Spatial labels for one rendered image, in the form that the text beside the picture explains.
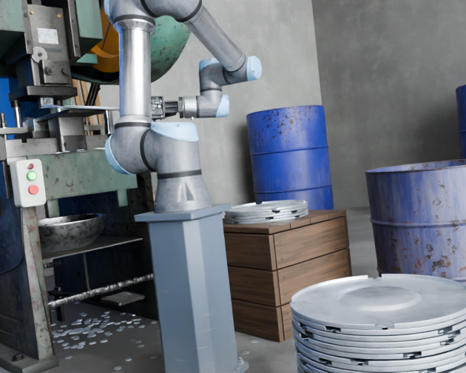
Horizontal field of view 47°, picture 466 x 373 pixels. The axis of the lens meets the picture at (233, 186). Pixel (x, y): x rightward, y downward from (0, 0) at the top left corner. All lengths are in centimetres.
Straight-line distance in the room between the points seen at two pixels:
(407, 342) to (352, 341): 7
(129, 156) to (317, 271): 73
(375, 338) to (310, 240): 98
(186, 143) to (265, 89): 329
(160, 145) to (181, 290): 36
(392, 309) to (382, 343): 9
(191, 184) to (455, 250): 77
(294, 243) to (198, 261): 45
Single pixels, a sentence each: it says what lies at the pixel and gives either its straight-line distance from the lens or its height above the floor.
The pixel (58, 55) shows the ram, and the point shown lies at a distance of 206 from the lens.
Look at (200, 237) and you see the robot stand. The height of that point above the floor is 38.
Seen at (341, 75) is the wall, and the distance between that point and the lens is 507.
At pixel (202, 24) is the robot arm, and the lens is 156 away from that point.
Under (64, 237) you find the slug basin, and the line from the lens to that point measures 193.
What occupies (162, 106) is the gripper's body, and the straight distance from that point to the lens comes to 181.
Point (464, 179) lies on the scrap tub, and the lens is 161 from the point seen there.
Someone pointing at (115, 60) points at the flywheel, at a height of 102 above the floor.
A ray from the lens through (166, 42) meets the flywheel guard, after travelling 209.
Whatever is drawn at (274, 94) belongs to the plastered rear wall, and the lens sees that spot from 467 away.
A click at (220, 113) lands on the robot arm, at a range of 178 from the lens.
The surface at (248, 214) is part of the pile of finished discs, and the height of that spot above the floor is 38.
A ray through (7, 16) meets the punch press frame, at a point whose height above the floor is 111.
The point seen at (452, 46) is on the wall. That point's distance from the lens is 460.
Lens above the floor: 57
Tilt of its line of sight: 3 degrees down
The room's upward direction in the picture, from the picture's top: 6 degrees counter-clockwise
